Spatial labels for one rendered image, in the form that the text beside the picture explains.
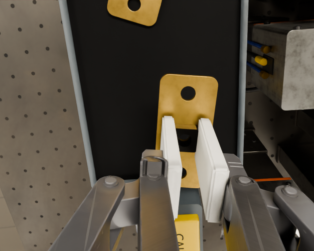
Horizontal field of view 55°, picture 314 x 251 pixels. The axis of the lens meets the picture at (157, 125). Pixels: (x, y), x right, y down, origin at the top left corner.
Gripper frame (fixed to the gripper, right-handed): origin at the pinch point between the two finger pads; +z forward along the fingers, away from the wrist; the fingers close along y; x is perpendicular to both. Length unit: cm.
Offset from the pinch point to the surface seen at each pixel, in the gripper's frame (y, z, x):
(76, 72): -8.5, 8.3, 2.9
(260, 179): 17.2, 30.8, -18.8
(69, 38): -8.9, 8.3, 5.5
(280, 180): 20.3, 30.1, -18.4
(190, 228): 2.1, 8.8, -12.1
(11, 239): -82, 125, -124
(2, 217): -86, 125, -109
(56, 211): -28, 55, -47
